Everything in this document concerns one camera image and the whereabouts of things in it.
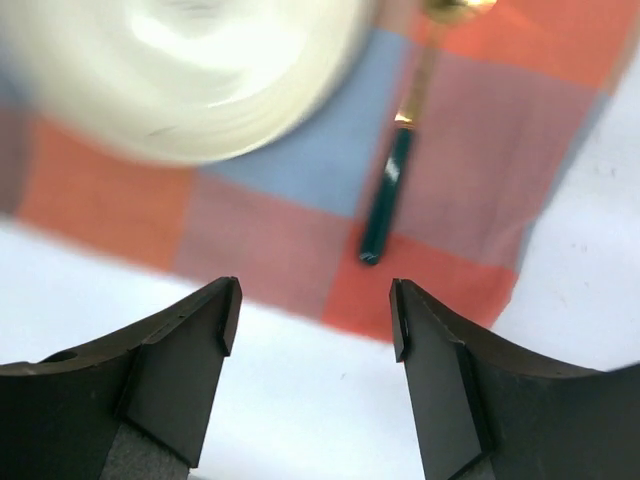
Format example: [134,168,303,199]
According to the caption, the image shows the gold spoon dark handle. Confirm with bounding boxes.
[358,1,495,266]

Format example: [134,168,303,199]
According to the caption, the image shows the cream white plate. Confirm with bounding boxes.
[1,1,377,166]

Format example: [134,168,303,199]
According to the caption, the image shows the checkered orange blue cloth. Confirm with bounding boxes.
[1,1,639,341]

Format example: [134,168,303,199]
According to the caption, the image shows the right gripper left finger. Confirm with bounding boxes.
[1,277,242,479]

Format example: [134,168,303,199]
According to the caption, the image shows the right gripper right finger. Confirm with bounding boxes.
[390,279,639,480]

